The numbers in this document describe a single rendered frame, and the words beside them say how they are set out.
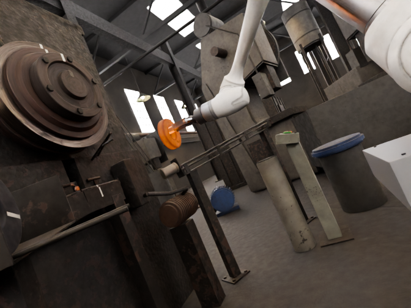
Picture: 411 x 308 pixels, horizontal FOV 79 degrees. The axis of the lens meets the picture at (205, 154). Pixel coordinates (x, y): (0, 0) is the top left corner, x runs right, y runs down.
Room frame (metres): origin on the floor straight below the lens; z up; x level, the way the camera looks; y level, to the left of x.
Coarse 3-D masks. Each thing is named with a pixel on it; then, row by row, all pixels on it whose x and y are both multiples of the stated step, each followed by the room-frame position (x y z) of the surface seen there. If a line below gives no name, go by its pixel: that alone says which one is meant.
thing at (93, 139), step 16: (0, 48) 0.83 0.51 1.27; (16, 48) 0.88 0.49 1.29; (48, 48) 1.02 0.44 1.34; (0, 64) 0.81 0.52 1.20; (0, 80) 0.79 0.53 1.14; (0, 96) 0.77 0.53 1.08; (0, 112) 0.81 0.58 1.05; (16, 112) 0.80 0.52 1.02; (16, 128) 0.83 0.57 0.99; (32, 128) 0.83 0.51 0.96; (48, 144) 0.90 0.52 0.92; (64, 144) 0.92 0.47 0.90; (80, 144) 0.99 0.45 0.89
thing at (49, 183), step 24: (24, 192) 0.54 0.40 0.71; (48, 192) 0.55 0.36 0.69; (24, 216) 0.54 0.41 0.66; (48, 216) 0.55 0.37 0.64; (72, 216) 0.56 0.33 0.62; (0, 240) 0.30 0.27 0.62; (24, 240) 0.53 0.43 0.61; (0, 264) 0.30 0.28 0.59; (24, 264) 0.44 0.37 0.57; (0, 288) 0.40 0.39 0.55; (24, 288) 0.42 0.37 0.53
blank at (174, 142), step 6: (162, 120) 1.16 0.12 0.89; (168, 120) 1.20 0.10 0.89; (162, 126) 1.13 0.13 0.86; (168, 126) 1.17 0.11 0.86; (162, 132) 1.12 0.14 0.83; (168, 132) 1.16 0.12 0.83; (174, 132) 1.22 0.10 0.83; (162, 138) 1.13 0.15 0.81; (168, 138) 1.14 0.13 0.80; (174, 138) 1.21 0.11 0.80; (180, 138) 1.25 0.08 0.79; (168, 144) 1.15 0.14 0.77; (174, 144) 1.17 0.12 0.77; (180, 144) 1.23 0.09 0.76
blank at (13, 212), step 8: (0, 184) 0.42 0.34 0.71; (0, 192) 0.41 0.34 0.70; (8, 192) 0.43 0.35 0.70; (0, 200) 0.40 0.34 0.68; (8, 200) 0.42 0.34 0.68; (0, 208) 0.40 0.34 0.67; (8, 208) 0.41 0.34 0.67; (16, 208) 0.44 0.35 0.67; (0, 216) 0.40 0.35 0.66; (8, 216) 0.41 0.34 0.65; (16, 216) 0.43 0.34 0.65; (0, 224) 0.39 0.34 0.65; (8, 224) 0.40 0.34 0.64; (16, 224) 0.42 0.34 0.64; (8, 232) 0.39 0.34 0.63; (16, 232) 0.41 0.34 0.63; (8, 240) 0.39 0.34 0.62; (16, 240) 0.40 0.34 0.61; (16, 248) 0.40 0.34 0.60
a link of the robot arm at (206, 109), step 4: (204, 104) 1.08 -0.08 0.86; (208, 104) 1.07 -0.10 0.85; (204, 108) 1.07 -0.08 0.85; (208, 108) 1.07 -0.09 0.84; (204, 112) 1.07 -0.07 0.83; (208, 112) 1.07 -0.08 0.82; (212, 112) 1.06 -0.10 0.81; (204, 116) 1.08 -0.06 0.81; (208, 116) 1.08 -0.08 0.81; (212, 116) 1.08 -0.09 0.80; (216, 116) 1.08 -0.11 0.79; (208, 120) 1.10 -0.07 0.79; (212, 120) 1.12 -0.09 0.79
